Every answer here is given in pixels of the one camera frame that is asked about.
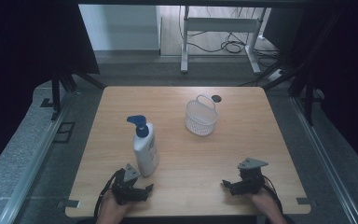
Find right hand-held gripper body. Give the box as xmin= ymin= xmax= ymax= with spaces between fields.
xmin=231 ymin=157 xmax=269 ymax=196

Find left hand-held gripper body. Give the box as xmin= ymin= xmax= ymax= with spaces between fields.
xmin=111 ymin=163 xmax=142 ymax=206

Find person's left hand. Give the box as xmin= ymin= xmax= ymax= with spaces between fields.
xmin=96 ymin=189 xmax=135 ymax=224

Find person's right hand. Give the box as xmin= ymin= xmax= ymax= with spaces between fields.
xmin=247 ymin=186 xmax=283 ymax=220

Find white pump bottle blue cap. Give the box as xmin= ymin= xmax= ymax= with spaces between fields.
xmin=126 ymin=115 xmax=160 ymax=178

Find white plastic mesh basket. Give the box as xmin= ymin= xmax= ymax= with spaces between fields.
xmin=185 ymin=93 xmax=219 ymax=137

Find black metal stand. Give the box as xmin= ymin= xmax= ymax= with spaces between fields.
xmin=238 ymin=59 xmax=327 ymax=127
xmin=49 ymin=69 xmax=107 ymax=121

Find white power strip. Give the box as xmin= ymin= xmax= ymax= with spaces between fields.
xmin=268 ymin=68 xmax=286 ymax=81

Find black curtain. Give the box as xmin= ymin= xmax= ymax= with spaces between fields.
xmin=287 ymin=0 xmax=358 ymax=180
xmin=0 ymin=0 xmax=101 ymax=181

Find dark monitor panel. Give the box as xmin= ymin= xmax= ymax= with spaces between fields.
xmin=262 ymin=7 xmax=309 ymax=54

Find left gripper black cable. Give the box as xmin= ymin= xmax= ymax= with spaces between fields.
xmin=93 ymin=169 xmax=123 ymax=221

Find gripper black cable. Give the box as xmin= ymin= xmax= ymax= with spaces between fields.
xmin=261 ymin=175 xmax=284 ymax=215
xmin=93 ymin=169 xmax=123 ymax=221

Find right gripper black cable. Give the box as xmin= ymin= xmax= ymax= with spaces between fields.
xmin=261 ymin=175 xmax=284 ymax=215

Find black table edge bracket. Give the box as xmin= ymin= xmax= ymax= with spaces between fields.
xmin=296 ymin=197 xmax=319 ymax=207

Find aluminium rail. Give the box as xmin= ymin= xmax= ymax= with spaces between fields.
xmin=0 ymin=92 xmax=75 ymax=224
xmin=289 ymin=95 xmax=358 ymax=224

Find black floor cables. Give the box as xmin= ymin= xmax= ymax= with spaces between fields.
xmin=178 ymin=6 xmax=282 ymax=60

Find white metal desk frame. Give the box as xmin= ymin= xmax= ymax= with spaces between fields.
xmin=180 ymin=5 xmax=268 ymax=76

